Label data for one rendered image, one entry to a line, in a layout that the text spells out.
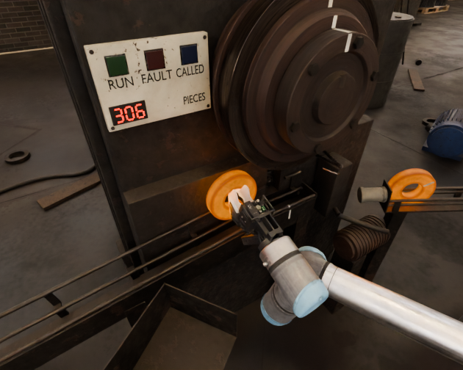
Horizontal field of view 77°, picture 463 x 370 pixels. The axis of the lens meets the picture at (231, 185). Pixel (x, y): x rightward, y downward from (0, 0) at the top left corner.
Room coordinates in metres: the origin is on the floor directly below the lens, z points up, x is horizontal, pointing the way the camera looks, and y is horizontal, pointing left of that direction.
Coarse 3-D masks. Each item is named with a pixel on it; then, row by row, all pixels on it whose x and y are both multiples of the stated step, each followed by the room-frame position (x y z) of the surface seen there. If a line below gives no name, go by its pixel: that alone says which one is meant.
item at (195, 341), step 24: (168, 288) 0.42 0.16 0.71; (144, 312) 0.35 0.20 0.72; (168, 312) 0.41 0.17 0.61; (192, 312) 0.40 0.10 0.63; (216, 312) 0.37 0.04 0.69; (144, 336) 0.33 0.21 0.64; (168, 336) 0.35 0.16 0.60; (192, 336) 0.35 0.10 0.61; (216, 336) 0.35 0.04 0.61; (120, 360) 0.26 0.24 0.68; (144, 360) 0.29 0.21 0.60; (168, 360) 0.29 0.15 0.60; (192, 360) 0.29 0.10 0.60; (216, 360) 0.29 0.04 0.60
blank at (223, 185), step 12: (216, 180) 0.64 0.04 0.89; (228, 180) 0.63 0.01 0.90; (240, 180) 0.65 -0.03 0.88; (252, 180) 0.67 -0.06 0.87; (216, 192) 0.61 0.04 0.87; (228, 192) 0.62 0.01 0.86; (252, 192) 0.67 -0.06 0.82; (216, 204) 0.60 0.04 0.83; (228, 204) 0.64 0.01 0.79; (216, 216) 0.60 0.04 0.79; (228, 216) 0.62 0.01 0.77
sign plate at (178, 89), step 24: (96, 48) 0.60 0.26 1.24; (120, 48) 0.63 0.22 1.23; (144, 48) 0.65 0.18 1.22; (168, 48) 0.68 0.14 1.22; (96, 72) 0.60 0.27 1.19; (144, 72) 0.65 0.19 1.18; (168, 72) 0.67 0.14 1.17; (192, 72) 0.70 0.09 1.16; (120, 96) 0.62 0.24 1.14; (144, 96) 0.64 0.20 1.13; (168, 96) 0.67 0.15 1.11; (192, 96) 0.70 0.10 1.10; (120, 120) 0.61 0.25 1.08; (144, 120) 0.64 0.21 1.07
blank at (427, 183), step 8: (416, 168) 0.84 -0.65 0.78; (400, 176) 0.83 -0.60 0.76; (408, 176) 0.81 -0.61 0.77; (416, 176) 0.81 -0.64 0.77; (424, 176) 0.81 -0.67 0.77; (432, 176) 0.82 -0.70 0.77; (392, 184) 0.82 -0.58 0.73; (400, 184) 0.82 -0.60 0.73; (408, 184) 0.81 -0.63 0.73; (424, 184) 0.81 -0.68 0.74; (432, 184) 0.81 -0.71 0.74; (392, 192) 0.82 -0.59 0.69; (400, 192) 0.81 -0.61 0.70; (408, 192) 0.84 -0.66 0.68; (416, 192) 0.82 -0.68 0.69; (424, 192) 0.81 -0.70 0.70; (432, 192) 0.81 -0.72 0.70
